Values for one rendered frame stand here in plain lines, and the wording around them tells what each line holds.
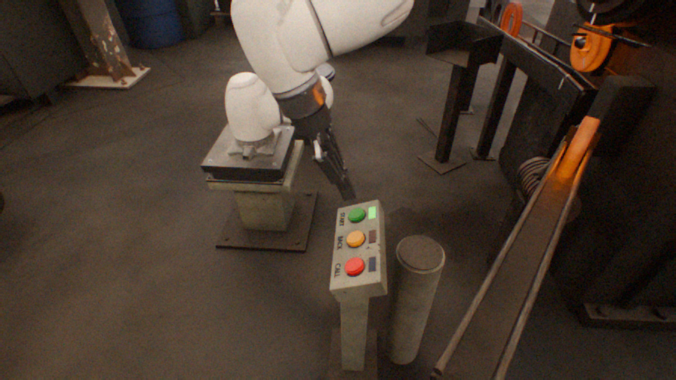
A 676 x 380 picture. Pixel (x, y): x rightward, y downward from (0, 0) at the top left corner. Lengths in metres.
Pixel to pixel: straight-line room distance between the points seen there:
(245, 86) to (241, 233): 0.69
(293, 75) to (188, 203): 1.40
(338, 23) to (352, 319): 0.71
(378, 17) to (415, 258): 0.54
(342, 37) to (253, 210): 1.09
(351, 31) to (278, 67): 0.13
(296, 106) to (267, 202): 0.91
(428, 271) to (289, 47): 0.58
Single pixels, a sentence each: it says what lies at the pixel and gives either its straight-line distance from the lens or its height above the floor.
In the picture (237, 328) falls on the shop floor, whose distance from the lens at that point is 1.40.
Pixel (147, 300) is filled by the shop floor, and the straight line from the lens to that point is 1.60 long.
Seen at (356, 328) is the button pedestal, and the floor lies 0.29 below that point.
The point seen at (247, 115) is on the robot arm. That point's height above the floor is 0.60.
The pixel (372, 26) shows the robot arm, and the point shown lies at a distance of 0.60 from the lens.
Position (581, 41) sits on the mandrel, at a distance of 1.41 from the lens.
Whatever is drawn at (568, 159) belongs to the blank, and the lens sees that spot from 0.97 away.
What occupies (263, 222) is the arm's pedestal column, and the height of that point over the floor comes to 0.08.
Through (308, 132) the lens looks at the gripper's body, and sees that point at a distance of 0.65.
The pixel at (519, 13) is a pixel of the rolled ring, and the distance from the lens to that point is 2.02.
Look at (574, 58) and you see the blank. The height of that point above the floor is 0.76.
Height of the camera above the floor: 1.19
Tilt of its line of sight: 41 degrees down
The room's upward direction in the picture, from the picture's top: straight up
